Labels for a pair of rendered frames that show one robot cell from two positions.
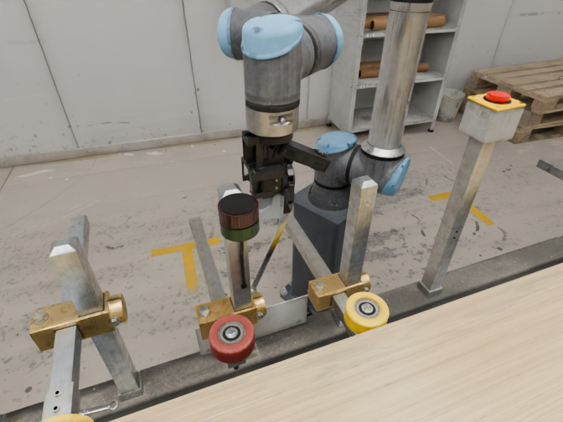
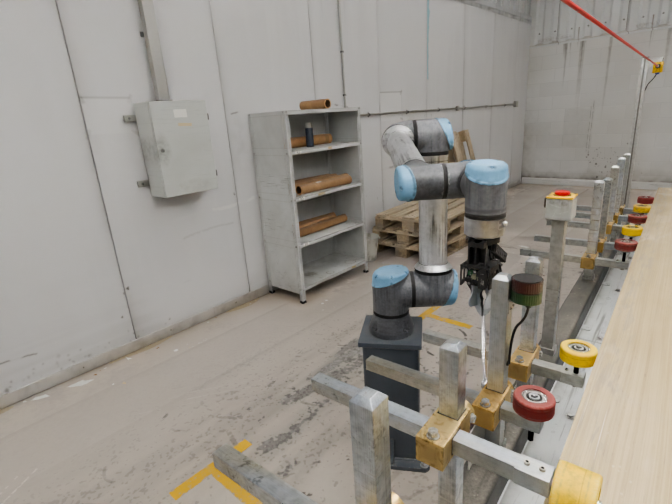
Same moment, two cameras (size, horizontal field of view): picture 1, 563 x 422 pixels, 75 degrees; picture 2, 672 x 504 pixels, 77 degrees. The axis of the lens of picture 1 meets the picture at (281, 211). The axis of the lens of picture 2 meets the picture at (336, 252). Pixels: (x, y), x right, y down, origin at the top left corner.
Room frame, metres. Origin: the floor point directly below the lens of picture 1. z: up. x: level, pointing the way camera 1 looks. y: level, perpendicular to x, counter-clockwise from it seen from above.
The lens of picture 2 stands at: (-0.06, 0.79, 1.48)
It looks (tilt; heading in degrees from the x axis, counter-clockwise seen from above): 18 degrees down; 330
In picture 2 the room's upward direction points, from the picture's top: 4 degrees counter-clockwise
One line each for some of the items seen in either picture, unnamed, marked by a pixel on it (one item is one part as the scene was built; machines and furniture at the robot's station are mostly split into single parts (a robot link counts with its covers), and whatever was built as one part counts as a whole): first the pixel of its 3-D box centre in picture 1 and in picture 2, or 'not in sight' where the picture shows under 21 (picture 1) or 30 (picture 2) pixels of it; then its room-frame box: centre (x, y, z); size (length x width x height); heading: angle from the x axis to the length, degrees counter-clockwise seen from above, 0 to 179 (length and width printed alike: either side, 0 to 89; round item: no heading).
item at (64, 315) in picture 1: (81, 318); (446, 429); (0.38, 0.34, 0.95); 0.14 x 0.06 x 0.05; 111
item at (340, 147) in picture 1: (337, 157); (392, 288); (1.24, -0.21, 0.79); 0.17 x 0.15 x 0.18; 57
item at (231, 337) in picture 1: (234, 349); (532, 417); (0.38, 0.09, 0.85); 0.08 x 0.08 x 0.11
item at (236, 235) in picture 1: (240, 223); (526, 294); (0.44, 0.06, 1.11); 0.06 x 0.06 x 0.02
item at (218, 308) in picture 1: (231, 314); (494, 401); (0.47, 0.10, 0.85); 0.14 x 0.06 x 0.05; 111
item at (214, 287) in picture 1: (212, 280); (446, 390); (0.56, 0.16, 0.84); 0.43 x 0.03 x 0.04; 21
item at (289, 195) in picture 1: (285, 192); not in sight; (0.57, -0.01, 1.07); 0.05 x 0.02 x 0.09; 21
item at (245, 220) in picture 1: (238, 210); (527, 283); (0.44, 0.06, 1.13); 0.06 x 0.06 x 0.02
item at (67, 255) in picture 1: (109, 341); (451, 456); (0.39, 0.31, 0.87); 0.04 x 0.04 x 0.48; 21
